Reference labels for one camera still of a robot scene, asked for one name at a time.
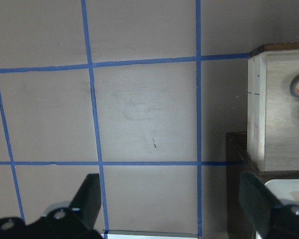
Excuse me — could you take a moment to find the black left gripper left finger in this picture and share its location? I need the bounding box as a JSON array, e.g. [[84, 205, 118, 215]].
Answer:
[[69, 174, 101, 230]]

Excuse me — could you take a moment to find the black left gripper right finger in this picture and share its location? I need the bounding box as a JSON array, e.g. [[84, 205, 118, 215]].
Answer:
[[239, 173, 299, 239]]

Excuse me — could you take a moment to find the light wooden drawer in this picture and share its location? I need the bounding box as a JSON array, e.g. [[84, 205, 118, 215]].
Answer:
[[247, 42, 299, 171]]

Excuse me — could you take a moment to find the dark wooden cabinet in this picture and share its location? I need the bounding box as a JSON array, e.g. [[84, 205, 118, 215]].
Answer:
[[226, 132, 299, 239]]

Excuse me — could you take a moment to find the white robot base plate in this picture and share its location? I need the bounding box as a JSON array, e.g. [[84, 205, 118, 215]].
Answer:
[[100, 230, 198, 239]]

